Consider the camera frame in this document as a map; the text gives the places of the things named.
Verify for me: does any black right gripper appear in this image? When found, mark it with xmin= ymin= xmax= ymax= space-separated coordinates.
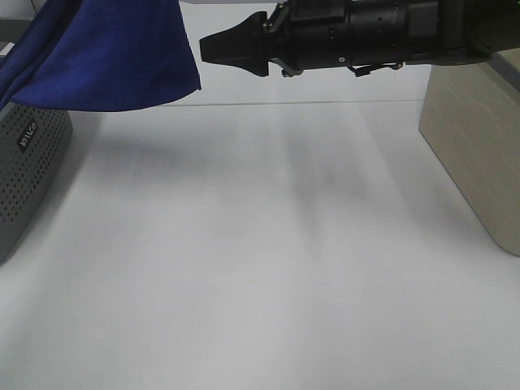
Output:
xmin=199 ymin=1 xmax=349 ymax=77

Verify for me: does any blue microfiber towel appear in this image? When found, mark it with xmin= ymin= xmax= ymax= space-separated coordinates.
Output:
xmin=1 ymin=0 xmax=201 ymax=112

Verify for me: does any grey perforated plastic basket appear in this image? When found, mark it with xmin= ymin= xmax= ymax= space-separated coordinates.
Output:
xmin=1 ymin=102 xmax=73 ymax=262

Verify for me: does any beige plastic storage basket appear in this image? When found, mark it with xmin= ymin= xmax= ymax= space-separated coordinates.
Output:
xmin=418 ymin=50 xmax=519 ymax=255

